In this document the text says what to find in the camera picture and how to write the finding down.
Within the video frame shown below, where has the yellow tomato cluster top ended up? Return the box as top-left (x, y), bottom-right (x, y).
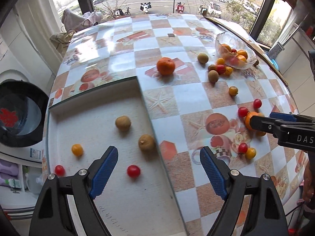
top-left (216, 58), bottom-right (225, 65)

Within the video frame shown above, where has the orange in bowl front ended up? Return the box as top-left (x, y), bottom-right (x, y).
top-left (237, 55), bottom-right (247, 62)

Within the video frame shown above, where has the large orange mandarin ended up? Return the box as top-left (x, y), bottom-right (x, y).
top-left (157, 57), bottom-right (176, 76)

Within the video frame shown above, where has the small orange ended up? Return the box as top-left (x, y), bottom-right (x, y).
top-left (244, 111), bottom-right (265, 133)

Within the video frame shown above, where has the brown longan in tray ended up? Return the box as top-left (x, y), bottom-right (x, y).
top-left (115, 116), bottom-right (131, 132)

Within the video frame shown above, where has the red cherry tomato lower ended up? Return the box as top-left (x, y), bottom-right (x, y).
top-left (238, 143), bottom-right (248, 154)

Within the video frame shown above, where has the yellow cherry tomato in tray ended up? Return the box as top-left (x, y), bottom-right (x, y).
top-left (71, 144), bottom-right (84, 157)

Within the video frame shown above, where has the red cherry tomato tray left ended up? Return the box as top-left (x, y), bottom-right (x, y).
top-left (55, 165), bottom-right (66, 177)

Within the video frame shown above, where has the red cherry tomato near orange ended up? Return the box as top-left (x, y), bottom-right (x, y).
top-left (238, 107), bottom-right (249, 118)

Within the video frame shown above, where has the dark yellow tomato cluster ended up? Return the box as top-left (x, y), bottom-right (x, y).
top-left (208, 65), bottom-right (217, 71)

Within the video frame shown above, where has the white foam tray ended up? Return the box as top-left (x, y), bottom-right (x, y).
top-left (46, 77), bottom-right (186, 235)

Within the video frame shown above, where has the blue plastic basin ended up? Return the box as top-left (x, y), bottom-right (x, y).
top-left (271, 59), bottom-right (279, 70)

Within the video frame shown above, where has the red cherry tomato upper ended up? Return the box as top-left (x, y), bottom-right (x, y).
top-left (253, 99), bottom-right (262, 109)

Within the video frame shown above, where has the red cherry tomato tray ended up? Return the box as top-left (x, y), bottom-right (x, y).
top-left (55, 165), bottom-right (66, 177)
top-left (127, 165), bottom-right (141, 178)

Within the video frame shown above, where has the clear glass bowl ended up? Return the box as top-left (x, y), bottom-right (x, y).
top-left (215, 31), bottom-right (257, 70)

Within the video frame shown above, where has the brown longan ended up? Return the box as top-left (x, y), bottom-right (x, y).
top-left (253, 60), bottom-right (259, 67)
top-left (197, 53), bottom-right (209, 65)
top-left (208, 70), bottom-right (219, 84)
top-left (115, 116), bottom-right (131, 132)

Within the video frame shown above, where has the black round washer door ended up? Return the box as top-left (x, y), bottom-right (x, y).
top-left (1, 79), bottom-right (49, 148)

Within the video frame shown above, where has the red tomato in cluster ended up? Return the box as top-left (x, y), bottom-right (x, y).
top-left (216, 65), bottom-right (226, 75)

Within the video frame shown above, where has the yellow cherry tomato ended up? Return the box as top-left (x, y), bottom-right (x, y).
top-left (71, 144), bottom-right (84, 157)
top-left (229, 86), bottom-right (239, 97)
top-left (245, 147), bottom-right (257, 160)

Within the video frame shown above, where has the yellow tomato cluster right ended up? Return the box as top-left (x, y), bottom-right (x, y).
top-left (224, 66), bottom-right (233, 76)

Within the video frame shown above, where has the red cherry tomato tray middle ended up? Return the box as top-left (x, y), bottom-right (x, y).
top-left (127, 165), bottom-right (141, 178)

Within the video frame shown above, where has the white cloth on chair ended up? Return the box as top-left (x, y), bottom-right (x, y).
top-left (61, 8), bottom-right (102, 32)

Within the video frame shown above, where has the brown longan behind bowl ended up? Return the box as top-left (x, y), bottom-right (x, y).
top-left (253, 60), bottom-right (259, 67)

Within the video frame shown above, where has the orange in bowl right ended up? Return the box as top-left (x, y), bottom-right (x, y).
top-left (236, 50), bottom-right (248, 59)

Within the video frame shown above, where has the brown longan tray edge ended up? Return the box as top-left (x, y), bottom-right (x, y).
top-left (138, 134), bottom-right (155, 152)

